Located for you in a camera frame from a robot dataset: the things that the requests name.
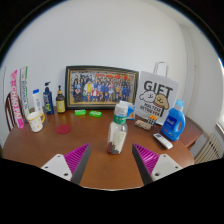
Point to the framed group photo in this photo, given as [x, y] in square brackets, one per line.
[100, 87]

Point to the white radiator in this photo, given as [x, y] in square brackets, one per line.
[210, 150]

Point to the small green packet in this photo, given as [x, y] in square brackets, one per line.
[95, 114]
[80, 112]

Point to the white remote control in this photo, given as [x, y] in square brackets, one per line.
[162, 140]

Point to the tall white blue-green tube box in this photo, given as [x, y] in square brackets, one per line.
[24, 93]

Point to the cream mug with yellow rim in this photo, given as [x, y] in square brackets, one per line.
[34, 122]

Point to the dark blue pump bottle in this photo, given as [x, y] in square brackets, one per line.
[48, 101]

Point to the white bottle with blue cap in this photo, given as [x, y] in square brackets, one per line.
[37, 102]

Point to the flat round red coaster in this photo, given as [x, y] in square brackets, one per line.
[63, 129]

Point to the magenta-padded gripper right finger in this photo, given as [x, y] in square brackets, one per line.
[146, 159]

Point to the clear green-labelled drink bottle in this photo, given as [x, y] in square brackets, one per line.
[117, 133]

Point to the small beige snack packet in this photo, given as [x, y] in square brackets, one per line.
[142, 125]

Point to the tall pink tube box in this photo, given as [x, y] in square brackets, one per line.
[16, 100]

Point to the blue detergent bottle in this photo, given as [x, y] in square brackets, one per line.
[173, 123]

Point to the dark pump bottle yellow label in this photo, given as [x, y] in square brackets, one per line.
[60, 104]

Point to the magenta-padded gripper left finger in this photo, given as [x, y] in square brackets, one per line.
[77, 159]

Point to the white paper gift bag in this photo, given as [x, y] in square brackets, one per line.
[156, 96]

